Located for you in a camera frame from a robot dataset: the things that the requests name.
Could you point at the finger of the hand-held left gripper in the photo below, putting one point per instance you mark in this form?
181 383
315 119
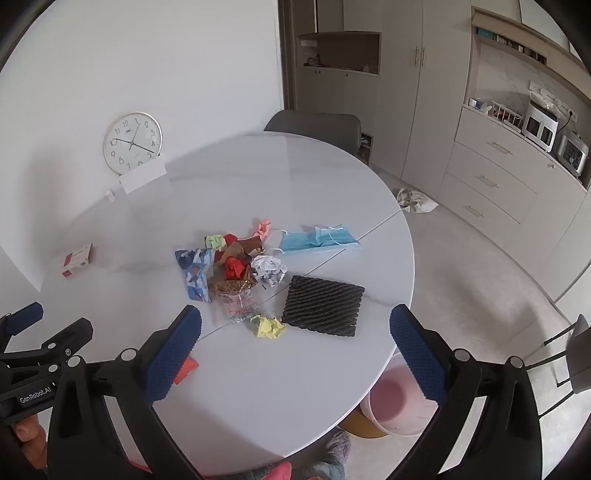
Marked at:
69 339
24 317

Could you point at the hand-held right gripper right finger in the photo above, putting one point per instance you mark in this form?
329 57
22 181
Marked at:
418 356

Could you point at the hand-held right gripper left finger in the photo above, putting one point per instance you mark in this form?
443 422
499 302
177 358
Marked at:
171 357

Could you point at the orange red paper piece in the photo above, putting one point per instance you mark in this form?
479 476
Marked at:
188 369

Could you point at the pale pink bin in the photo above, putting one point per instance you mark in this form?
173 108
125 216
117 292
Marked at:
392 406

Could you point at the clear plastic wrapper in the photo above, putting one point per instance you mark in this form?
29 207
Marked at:
238 305

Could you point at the blue patterned packet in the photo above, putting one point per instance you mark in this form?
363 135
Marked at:
197 277

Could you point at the golden foil wrapper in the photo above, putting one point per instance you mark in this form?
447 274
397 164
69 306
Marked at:
231 284

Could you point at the yellow paper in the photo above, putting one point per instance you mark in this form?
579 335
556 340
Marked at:
268 327

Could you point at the black foam mesh pad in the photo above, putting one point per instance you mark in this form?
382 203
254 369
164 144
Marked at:
323 307

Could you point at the green paper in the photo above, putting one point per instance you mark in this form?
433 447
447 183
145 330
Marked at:
214 241

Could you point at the white paper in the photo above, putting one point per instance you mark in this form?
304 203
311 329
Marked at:
270 271

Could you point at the blue face mask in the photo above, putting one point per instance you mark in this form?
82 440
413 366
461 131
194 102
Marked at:
319 240

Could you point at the pink paper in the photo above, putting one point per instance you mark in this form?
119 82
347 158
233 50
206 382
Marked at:
263 227

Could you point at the person's left hand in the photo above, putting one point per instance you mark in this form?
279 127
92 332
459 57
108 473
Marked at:
28 431

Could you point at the yellow stool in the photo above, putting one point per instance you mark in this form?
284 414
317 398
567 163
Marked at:
364 427

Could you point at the grey fuzzy slipper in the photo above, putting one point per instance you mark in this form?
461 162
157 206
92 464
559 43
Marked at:
338 445

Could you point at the small white object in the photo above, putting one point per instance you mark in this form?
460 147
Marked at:
110 195

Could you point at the white bag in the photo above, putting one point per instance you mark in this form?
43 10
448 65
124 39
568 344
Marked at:
416 201

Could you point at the pink garment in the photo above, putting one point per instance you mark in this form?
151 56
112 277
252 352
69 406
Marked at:
278 471

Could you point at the white card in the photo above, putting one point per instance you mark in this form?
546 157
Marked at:
142 177

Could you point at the beige drawer cabinet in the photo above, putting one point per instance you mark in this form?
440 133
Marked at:
498 184

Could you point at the grey chair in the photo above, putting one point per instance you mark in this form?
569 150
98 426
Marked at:
311 125

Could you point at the silver rice cooker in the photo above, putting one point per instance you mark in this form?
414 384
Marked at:
572 153

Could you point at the white dish rack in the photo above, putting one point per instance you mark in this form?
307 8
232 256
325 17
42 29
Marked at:
505 115

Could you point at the white toaster oven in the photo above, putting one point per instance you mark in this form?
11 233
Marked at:
538 124

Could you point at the tall beige cabinet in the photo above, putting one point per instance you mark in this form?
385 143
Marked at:
397 92

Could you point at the black metal frame chair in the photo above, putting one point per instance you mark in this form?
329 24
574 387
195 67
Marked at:
577 355

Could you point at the round white wall clock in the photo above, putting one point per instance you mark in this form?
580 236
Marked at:
133 142

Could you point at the wall shelf with books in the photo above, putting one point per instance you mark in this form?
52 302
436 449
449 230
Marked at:
508 41

